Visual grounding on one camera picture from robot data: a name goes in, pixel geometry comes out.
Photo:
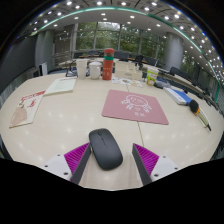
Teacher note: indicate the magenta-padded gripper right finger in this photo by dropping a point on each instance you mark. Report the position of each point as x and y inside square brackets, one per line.
[147, 160]

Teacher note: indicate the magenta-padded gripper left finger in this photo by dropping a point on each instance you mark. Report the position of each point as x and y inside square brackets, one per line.
[76, 158]

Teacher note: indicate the black computer mouse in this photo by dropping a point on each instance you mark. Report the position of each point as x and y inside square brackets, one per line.
[105, 149]

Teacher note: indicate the pink mouse pad with drawing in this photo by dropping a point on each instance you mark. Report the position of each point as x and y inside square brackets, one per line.
[135, 106]

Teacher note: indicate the red and white leaflet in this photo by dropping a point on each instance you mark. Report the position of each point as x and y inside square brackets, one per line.
[27, 108]

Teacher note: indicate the black microphone with yellow band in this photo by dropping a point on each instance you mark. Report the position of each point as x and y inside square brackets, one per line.
[194, 106]

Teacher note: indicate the blue and white book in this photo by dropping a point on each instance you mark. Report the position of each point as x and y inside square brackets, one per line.
[178, 96]

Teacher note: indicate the white paper booklet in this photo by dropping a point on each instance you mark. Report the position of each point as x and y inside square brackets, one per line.
[61, 86]

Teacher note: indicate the black flat device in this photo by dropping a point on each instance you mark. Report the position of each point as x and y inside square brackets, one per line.
[162, 84]

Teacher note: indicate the colourful sticker sheet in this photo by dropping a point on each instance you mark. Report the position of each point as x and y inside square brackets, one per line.
[128, 82]

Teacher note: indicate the green printed paper cup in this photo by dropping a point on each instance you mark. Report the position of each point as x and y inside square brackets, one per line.
[152, 76]

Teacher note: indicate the white mug with lid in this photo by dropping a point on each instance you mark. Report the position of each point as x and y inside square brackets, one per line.
[95, 71]

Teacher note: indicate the white paper cup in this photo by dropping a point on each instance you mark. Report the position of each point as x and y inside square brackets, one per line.
[82, 69]

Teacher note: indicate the beige cardboard box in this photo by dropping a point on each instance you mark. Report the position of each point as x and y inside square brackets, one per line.
[127, 71]

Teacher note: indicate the red bottle with green band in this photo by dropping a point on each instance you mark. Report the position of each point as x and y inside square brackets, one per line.
[108, 66]

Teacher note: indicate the dark office chairs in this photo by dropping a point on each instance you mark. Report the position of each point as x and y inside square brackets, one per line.
[124, 56]

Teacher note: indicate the ceiling lights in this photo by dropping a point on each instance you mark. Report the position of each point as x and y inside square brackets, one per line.
[99, 3]

